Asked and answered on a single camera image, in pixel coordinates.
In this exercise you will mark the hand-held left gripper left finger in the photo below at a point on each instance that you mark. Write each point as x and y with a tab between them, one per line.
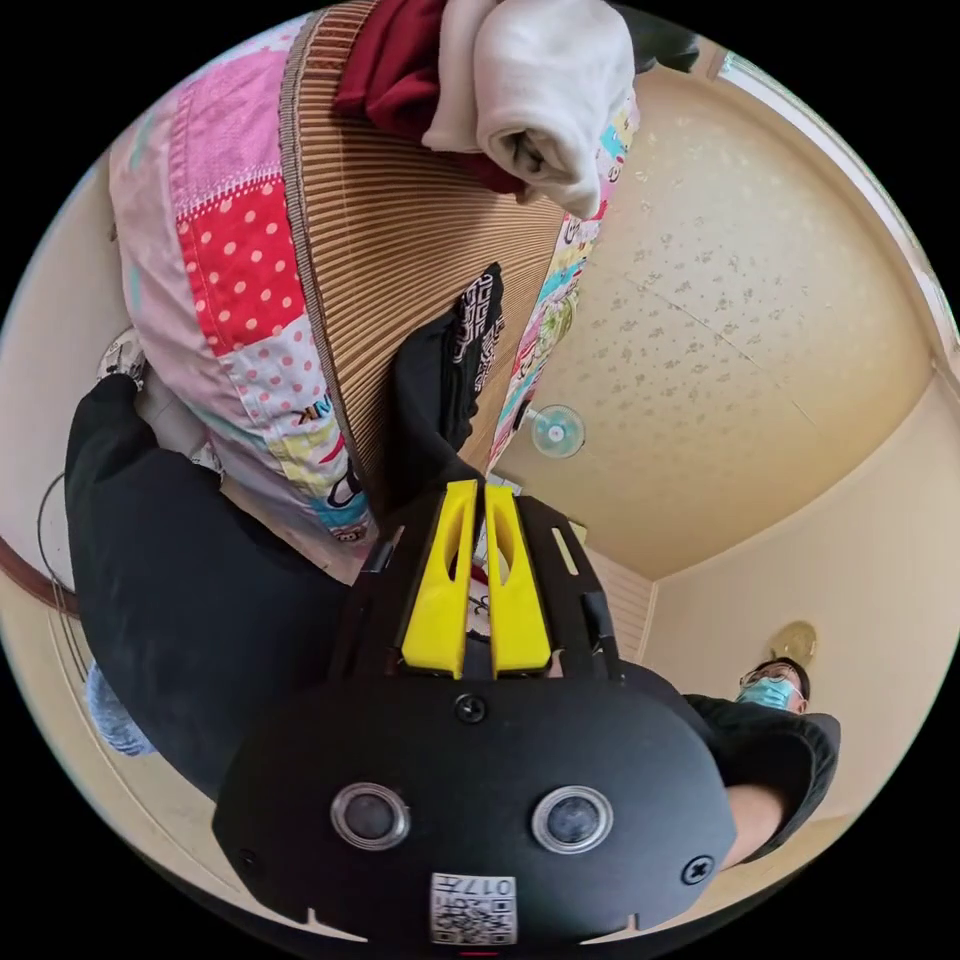
439	600

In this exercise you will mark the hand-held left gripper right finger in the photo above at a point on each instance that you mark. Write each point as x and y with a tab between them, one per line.
514	607

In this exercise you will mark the black long sleeve with print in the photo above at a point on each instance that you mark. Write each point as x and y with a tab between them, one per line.
427	390

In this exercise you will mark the person's left forearm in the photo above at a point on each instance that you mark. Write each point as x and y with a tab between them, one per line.
759	825

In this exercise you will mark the light blue fan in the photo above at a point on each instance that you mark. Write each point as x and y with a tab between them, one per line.
556	431

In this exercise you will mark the person's body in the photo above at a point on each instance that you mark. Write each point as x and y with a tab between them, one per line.
187	562

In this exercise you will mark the round golden ceiling lamp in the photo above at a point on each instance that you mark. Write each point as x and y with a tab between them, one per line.
795	641

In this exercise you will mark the bed with mat and quilt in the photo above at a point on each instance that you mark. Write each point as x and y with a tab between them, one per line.
375	247

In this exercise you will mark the pile of clothes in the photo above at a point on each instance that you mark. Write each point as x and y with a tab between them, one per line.
540	75

